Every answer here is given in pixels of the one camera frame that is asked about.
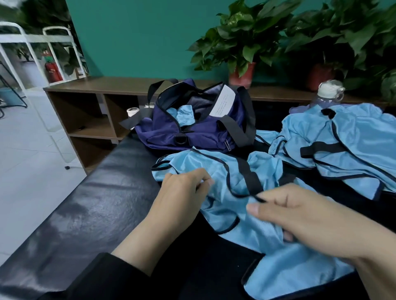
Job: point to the navy blue bag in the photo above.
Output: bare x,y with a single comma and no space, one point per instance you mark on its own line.
161,133

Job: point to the small white-lidded jar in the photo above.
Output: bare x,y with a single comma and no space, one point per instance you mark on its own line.
132,112

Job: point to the white wheeled cart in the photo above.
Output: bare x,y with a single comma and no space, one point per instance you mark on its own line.
25,37

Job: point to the white metal rack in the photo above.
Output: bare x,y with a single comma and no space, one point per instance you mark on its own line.
43,12

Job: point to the black leather bench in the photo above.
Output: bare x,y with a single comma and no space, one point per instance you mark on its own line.
80,210

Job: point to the green plant in red pot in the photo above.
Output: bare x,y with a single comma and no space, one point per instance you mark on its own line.
247,34
346,31

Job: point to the person's left forearm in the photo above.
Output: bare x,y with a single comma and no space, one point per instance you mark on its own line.
105,266

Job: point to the person's right hand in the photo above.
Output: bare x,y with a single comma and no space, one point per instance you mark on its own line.
315,222

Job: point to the person's left hand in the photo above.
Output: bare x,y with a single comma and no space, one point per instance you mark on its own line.
179,201

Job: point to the teal bucket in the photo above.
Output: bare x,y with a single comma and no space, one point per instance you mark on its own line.
9,97

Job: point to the clear bottle silver cap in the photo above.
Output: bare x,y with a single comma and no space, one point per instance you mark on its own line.
329,91

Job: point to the person's right forearm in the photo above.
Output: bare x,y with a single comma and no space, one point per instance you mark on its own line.
377,272

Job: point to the red bottle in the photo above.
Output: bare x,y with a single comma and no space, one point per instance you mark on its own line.
52,71

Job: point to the wooden shelf cabinet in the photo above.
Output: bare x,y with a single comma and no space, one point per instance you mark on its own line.
80,108

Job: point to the light blue vest black trim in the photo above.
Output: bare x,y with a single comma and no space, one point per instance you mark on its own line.
284,266
365,139
182,114

